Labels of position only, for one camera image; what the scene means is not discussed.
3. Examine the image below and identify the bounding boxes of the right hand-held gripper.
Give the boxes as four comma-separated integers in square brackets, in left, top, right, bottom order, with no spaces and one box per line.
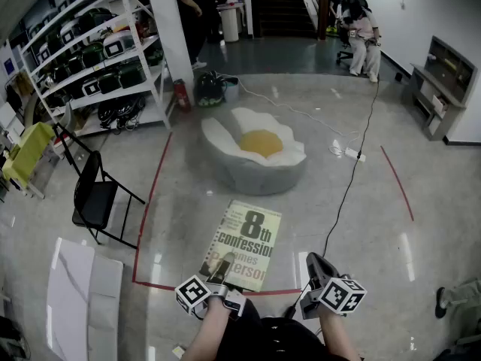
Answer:
[299,252,368,321]

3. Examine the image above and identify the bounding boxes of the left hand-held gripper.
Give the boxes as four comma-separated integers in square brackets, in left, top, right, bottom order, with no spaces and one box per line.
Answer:
[174,253,247,321]

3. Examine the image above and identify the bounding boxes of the pale yellow paperback book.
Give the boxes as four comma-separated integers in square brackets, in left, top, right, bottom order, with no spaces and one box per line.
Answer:
[198,199,283,293]

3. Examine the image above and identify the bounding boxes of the fried egg bean bag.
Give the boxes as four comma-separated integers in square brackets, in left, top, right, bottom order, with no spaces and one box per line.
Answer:
[199,107,307,196]

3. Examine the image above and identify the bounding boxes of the person's right forearm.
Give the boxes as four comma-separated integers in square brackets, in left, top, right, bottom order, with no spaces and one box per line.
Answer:
[319,310,364,361]

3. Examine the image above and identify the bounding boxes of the person's left forearm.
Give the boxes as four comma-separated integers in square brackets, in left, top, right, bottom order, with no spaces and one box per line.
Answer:
[182,297,247,361]

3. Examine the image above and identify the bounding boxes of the person's black clothing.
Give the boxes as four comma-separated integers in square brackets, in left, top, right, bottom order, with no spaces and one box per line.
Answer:
[224,302,332,361]

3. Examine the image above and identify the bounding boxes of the long red floor tape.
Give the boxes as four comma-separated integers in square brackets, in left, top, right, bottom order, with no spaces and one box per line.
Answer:
[132,132,302,297]

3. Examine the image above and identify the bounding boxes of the short red floor tape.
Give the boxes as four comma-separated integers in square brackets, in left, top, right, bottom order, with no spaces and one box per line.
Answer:
[380,145,415,223]

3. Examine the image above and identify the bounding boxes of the black folding chair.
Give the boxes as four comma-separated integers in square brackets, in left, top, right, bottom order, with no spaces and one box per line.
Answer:
[71,150,147,250]

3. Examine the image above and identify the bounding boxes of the red fire extinguisher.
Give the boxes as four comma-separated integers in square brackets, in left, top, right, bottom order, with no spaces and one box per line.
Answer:
[173,78,192,113]

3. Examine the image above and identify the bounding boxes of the white storage bin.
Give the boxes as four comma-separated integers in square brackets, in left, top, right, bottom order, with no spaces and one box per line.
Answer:
[223,77,241,103]

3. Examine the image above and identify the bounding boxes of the black helmet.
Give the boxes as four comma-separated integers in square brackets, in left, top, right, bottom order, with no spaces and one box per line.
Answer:
[194,71,227,108]

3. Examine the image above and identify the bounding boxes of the white metal shelf rack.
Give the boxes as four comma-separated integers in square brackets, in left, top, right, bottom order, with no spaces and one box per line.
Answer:
[18,0,174,137]

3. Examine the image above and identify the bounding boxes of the grey cabinet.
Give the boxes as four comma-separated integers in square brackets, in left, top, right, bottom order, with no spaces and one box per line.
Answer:
[401,35,479,142]

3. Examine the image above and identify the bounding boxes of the group of dark green cases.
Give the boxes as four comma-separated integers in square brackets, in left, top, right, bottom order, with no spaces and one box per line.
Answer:
[35,8,165,101]

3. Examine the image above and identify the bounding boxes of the black office chair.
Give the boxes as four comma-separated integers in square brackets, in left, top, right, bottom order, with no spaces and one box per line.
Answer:
[329,0,374,66]

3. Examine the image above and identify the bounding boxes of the yellow-green cloth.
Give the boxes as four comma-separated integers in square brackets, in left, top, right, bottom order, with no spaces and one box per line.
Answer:
[2,121,57,190]

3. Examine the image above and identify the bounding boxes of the white pillar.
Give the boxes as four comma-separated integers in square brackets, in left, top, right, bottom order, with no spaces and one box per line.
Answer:
[144,0,196,107]

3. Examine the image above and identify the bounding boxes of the white cylindrical stand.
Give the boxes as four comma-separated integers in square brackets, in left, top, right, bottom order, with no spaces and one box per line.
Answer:
[216,2,246,44]

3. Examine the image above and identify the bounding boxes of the group of white box devices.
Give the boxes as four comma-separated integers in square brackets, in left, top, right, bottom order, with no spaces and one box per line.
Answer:
[26,0,136,98]

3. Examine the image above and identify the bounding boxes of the dark staircase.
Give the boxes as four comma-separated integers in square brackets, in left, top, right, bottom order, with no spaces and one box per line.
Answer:
[250,0,319,39]

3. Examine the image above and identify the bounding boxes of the black cable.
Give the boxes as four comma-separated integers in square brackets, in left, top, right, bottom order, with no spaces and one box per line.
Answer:
[322,72,380,259]

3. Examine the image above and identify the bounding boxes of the white cable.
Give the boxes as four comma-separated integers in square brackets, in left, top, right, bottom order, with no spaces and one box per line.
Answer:
[219,73,362,156]

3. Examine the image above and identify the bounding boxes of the bundle of black cables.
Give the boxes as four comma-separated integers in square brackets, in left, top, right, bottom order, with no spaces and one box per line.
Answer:
[97,96,147,131]

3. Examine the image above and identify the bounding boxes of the black metal frame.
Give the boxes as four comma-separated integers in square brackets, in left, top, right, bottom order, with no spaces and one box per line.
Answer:
[51,122,95,176]

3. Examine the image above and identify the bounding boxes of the wooden stair post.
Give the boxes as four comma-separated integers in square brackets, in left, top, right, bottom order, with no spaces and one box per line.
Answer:
[318,0,330,41]

